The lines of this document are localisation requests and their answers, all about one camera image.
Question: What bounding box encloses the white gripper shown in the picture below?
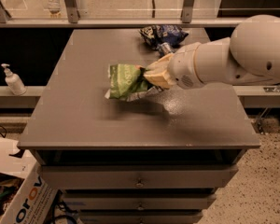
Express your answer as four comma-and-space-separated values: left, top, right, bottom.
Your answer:
144, 42, 203, 90

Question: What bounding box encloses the white cardboard box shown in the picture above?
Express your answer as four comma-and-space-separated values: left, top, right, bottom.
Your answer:
0, 137, 57, 224

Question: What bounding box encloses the middle drawer knob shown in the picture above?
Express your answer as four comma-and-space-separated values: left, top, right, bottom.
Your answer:
137, 204, 145, 211

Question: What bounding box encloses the redbull can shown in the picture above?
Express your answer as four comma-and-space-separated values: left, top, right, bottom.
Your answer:
157, 42, 175, 57

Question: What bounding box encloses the grey drawer cabinet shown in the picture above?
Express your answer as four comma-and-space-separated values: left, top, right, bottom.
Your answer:
20, 29, 259, 224

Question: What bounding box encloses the drawer knob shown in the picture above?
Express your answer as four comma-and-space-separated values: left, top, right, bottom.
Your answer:
135, 178, 145, 188
137, 204, 145, 211

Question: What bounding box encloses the green jalapeno chip bag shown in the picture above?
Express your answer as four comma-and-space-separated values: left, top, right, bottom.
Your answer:
105, 63, 164, 102

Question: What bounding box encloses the top drawer knob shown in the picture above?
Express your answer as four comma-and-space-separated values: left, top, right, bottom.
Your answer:
135, 178, 145, 188

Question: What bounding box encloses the blue chip bag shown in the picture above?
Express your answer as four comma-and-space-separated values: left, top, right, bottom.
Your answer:
139, 24, 189, 50

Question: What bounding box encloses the grey metal railing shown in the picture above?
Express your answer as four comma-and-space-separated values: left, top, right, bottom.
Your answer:
0, 0, 280, 29

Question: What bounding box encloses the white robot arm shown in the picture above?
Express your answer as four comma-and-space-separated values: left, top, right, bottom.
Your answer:
144, 15, 280, 89

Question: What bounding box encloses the white pump bottle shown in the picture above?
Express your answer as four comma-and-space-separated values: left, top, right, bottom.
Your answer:
1, 63, 26, 95

